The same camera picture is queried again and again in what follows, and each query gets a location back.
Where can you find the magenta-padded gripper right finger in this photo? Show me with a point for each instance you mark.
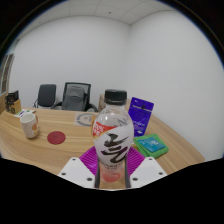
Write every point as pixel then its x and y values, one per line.
pixel 148 170

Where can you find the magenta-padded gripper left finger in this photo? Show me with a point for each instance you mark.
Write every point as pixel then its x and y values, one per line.
pixel 75 170

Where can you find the clear black-capped drink bottle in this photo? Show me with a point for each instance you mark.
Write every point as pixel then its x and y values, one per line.
pixel 113 131

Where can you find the blue packet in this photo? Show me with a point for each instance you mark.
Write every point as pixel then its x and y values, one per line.
pixel 152 144

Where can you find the flat round red coaster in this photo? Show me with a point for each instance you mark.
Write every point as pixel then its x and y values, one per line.
pixel 56 137

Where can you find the purple stand-up pouch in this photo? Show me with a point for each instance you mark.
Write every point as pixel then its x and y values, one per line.
pixel 141 115

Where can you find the white orange-patterned mug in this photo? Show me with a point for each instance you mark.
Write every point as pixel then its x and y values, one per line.
pixel 29 126

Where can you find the black mesh-back office chair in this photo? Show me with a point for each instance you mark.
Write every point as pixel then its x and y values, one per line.
pixel 75 97

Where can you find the white green printed leaflet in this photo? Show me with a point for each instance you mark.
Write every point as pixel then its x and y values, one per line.
pixel 23 113

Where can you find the wooden desk organiser box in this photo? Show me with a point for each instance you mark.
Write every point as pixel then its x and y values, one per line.
pixel 14 106

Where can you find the wooden shelf unit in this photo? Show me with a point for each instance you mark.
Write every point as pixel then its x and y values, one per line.
pixel 6 73

